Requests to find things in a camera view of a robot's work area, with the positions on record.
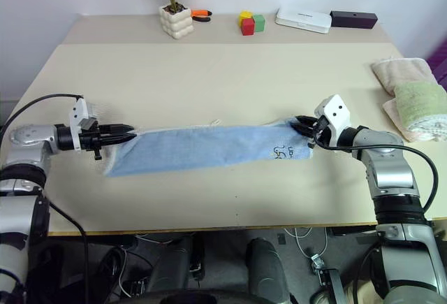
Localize folded green towel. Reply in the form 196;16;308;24
393;83;447;132

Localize green cube block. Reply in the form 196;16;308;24
252;13;266;34

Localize purple object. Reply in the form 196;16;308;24
425;43;447;92

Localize white floor cable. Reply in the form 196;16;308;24
283;226;330;260

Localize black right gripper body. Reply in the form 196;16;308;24
308;116;331;149

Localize white bubble plant pot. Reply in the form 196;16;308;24
159;2;195;41

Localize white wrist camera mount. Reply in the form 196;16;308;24
68;97;101;151
314;94;351;152

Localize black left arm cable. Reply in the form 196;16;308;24
47;201;90;304

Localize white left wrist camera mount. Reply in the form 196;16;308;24
68;97;101;151

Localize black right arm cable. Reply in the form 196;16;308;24
351;240;382;304

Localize light blue towel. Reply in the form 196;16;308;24
103;116;313;179

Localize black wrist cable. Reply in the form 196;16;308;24
0;93;85;134
312;122;440;216

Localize yellow cube block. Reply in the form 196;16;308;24
238;10;254;27

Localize folded pink towel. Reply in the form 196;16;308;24
370;57;439;97

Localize red cube block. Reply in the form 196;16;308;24
240;18;256;37

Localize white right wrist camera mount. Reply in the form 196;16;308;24
314;94;351;152

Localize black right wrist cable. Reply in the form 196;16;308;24
312;122;440;216

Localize folded cream towel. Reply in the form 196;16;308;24
381;97;447;143

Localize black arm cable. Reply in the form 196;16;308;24
47;201;90;304
351;240;382;304

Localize orange black pliers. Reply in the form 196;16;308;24
191;8;213;23

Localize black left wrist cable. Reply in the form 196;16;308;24
0;93;85;134

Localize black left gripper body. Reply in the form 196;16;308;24
78;124;110;162

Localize flat white box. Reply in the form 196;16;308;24
274;6;332;35

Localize long dark box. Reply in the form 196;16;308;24
329;10;379;30

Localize dark rounded grey shape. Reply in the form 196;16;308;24
245;238;291;304

